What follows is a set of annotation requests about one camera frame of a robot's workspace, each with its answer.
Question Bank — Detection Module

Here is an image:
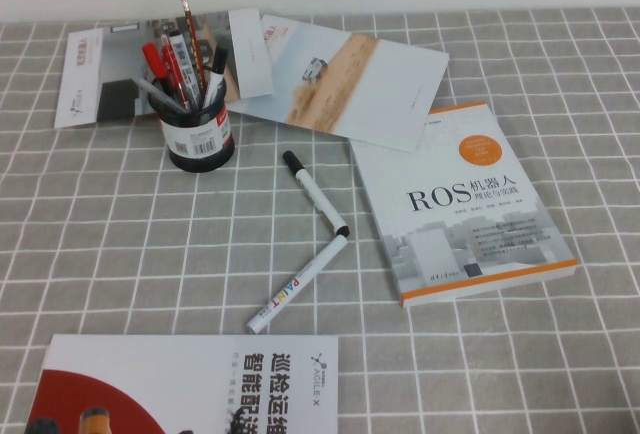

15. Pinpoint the white paint marker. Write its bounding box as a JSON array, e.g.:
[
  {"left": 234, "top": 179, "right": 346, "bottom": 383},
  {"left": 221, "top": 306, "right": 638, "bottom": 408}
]
[{"left": 245, "top": 234, "right": 348, "bottom": 334}]

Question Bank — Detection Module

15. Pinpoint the slim red pen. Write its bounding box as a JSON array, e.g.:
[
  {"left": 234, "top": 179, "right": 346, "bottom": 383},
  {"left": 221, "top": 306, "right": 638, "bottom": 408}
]
[{"left": 159, "top": 43, "right": 195, "bottom": 111}]

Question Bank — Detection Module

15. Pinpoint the white orange ROS book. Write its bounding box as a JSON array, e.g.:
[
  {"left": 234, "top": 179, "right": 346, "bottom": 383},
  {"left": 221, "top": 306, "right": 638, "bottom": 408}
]
[{"left": 349, "top": 100, "right": 579, "bottom": 309}]

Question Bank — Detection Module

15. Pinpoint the red pencil with eraser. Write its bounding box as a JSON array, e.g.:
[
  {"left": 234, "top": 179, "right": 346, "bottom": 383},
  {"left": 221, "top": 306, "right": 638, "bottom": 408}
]
[{"left": 179, "top": 0, "right": 208, "bottom": 103}]

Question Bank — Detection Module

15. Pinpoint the black mesh pen holder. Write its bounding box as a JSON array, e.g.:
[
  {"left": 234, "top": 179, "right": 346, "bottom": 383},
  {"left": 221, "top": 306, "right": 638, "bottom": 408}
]
[{"left": 146, "top": 71, "right": 236, "bottom": 174}]

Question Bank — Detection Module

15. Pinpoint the white barcode marker black cap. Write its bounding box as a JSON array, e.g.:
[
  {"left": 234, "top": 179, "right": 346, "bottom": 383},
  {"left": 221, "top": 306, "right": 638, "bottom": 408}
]
[{"left": 168, "top": 29, "right": 201, "bottom": 108}]

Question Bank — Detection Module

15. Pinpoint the plain white black-capped marker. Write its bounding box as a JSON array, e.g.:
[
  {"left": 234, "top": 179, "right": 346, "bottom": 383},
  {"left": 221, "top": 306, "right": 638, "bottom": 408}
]
[{"left": 282, "top": 150, "right": 351, "bottom": 239}]

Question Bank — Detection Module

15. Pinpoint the white red AgileX brochure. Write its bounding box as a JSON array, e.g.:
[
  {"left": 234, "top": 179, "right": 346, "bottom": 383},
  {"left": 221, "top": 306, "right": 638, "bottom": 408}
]
[{"left": 22, "top": 333, "right": 340, "bottom": 434}]

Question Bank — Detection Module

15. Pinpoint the thick red-capped pen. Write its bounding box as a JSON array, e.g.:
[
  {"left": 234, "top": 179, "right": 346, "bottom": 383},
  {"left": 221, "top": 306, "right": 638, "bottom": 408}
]
[{"left": 141, "top": 42, "right": 177, "bottom": 101}]

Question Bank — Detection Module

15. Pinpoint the brochure with desert vehicle photo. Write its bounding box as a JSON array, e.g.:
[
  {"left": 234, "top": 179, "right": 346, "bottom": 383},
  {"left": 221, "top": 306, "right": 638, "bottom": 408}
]
[{"left": 228, "top": 14, "right": 450, "bottom": 154}]

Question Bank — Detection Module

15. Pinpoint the grey pen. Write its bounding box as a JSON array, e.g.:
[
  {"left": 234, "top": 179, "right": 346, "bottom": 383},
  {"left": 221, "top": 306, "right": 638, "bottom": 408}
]
[{"left": 134, "top": 77, "right": 191, "bottom": 114}]

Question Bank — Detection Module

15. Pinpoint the whiteboard marker with black cap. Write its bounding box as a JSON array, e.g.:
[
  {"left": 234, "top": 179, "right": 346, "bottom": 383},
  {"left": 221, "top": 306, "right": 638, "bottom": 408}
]
[{"left": 201, "top": 45, "right": 231, "bottom": 111}]

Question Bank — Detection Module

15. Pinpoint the brochure with office photo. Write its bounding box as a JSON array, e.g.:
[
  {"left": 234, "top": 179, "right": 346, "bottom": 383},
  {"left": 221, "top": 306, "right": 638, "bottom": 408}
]
[{"left": 53, "top": 7, "right": 275, "bottom": 130}]

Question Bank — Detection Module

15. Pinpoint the grey checkered tablecloth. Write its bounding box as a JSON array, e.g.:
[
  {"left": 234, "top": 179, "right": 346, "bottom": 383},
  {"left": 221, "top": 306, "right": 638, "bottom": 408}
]
[{"left": 0, "top": 3, "right": 640, "bottom": 434}]

